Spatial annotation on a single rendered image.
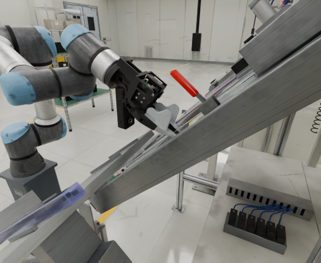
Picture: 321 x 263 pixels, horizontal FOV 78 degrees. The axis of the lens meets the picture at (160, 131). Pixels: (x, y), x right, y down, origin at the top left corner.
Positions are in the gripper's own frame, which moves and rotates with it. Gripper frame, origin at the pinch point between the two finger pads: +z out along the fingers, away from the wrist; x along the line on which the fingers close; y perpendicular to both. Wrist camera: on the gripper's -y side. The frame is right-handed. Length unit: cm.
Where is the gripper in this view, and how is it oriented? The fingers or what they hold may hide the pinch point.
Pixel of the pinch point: (173, 133)
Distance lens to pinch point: 47.4
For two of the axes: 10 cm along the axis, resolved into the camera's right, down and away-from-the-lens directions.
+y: 5.0, -6.4, -5.9
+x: 4.5, -4.0, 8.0
